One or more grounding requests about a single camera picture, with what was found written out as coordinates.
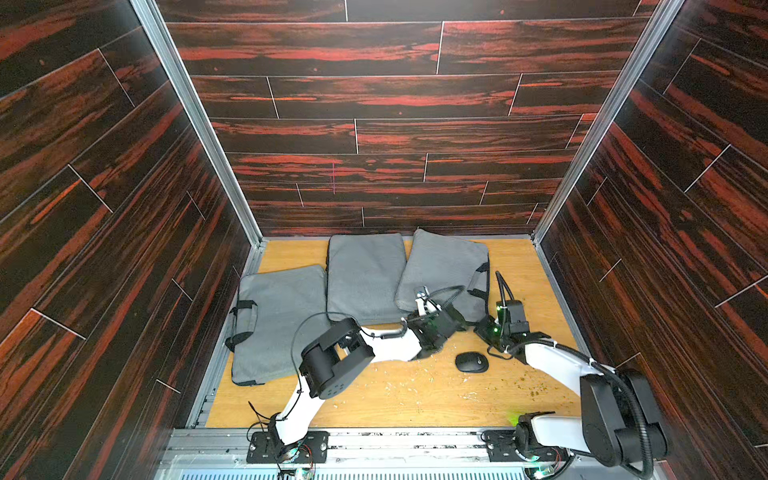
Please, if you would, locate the aluminium front rail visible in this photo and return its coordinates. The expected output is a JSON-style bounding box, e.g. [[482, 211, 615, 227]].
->
[[154, 427, 667, 480]]

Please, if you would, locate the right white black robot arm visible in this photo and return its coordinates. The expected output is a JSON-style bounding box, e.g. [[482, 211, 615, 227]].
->
[[474, 300, 670, 479]]

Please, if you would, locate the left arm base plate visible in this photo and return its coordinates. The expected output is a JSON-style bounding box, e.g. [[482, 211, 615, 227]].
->
[[246, 430, 330, 464]]

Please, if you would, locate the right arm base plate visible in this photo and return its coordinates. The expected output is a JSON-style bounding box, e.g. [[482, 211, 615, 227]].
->
[[480, 428, 540, 463]]

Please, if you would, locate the grey laptop bag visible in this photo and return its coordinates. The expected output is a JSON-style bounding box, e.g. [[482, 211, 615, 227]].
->
[[326, 233, 406, 326], [226, 265, 330, 386], [395, 229, 490, 324]]

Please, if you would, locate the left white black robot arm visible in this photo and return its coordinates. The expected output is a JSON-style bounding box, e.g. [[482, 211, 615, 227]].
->
[[268, 298, 468, 452]]

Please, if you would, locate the black computer mouse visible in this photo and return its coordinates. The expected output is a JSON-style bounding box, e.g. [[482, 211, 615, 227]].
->
[[455, 351, 489, 374]]

